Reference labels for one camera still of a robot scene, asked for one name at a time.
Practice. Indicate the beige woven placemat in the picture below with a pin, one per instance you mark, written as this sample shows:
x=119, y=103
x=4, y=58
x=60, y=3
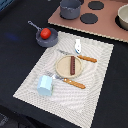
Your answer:
x=68, y=102

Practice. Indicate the wooden handled knife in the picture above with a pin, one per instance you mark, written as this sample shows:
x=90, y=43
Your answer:
x=79, y=56

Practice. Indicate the pink toy stove top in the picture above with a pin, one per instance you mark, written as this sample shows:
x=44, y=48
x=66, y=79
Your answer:
x=105, y=26

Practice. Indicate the round wooden plate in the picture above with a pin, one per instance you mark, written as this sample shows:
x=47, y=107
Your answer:
x=62, y=66

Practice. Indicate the black stove burner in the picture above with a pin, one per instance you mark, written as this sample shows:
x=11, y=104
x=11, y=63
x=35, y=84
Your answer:
x=89, y=18
x=95, y=5

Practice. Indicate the large grey pot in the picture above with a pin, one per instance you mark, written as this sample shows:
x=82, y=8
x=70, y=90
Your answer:
x=70, y=9

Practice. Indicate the brown grilled sausage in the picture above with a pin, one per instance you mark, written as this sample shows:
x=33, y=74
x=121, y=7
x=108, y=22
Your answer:
x=72, y=65

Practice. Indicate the wooden handled fork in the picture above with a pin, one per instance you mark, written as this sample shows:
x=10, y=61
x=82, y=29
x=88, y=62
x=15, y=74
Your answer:
x=66, y=80

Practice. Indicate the beige bowl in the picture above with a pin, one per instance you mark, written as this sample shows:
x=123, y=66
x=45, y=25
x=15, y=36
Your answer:
x=123, y=16

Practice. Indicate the red tomato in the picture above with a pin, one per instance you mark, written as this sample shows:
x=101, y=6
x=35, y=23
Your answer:
x=45, y=33

